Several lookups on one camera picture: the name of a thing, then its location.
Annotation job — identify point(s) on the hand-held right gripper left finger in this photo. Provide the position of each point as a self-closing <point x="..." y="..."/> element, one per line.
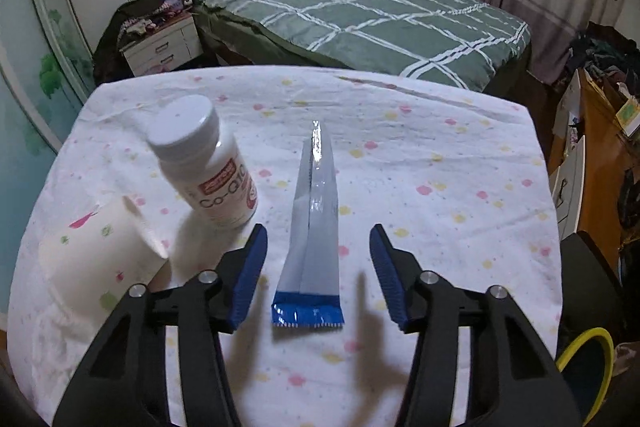
<point x="247" y="282"/>

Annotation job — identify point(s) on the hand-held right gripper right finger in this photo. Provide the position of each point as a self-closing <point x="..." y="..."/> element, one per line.
<point x="390" y="277"/>

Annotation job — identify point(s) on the blue and silver snack wrapper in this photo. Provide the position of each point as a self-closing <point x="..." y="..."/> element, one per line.
<point x="312" y="247"/>

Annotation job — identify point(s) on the white pill bottle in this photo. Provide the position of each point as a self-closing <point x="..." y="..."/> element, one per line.
<point x="210" y="177"/>

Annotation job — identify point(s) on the white paper cup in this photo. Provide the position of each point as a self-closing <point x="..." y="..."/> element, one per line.
<point x="95" y="252"/>

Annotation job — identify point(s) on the yellow-rimmed trash bin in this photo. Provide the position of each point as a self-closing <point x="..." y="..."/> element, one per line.
<point x="587" y="367"/>

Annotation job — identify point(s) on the white floral tablecloth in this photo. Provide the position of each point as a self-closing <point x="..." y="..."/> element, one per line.
<point x="425" y="157"/>

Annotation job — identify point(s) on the white drawer cabinet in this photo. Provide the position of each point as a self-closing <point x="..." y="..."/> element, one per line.
<point x="567" y="192"/>

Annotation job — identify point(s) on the wooden desk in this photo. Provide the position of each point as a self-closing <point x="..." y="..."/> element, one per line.
<point x="600" y="147"/>

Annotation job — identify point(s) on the white nightstand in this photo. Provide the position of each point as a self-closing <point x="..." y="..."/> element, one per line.
<point x="160" y="47"/>

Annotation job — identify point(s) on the green checked duvet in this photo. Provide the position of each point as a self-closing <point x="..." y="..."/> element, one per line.
<point x="350" y="17"/>

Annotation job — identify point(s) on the green card box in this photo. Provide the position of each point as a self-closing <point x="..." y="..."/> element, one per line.
<point x="629" y="114"/>

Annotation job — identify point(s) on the glass wardrobe sliding door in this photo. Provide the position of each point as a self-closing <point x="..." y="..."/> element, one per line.
<point x="30" y="82"/>

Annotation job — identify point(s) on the pile of dark clothes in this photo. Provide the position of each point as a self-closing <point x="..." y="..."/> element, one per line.
<point x="145" y="4"/>

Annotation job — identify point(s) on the heap of dark clothing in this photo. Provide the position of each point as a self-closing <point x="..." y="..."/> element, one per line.
<point x="600" y="47"/>

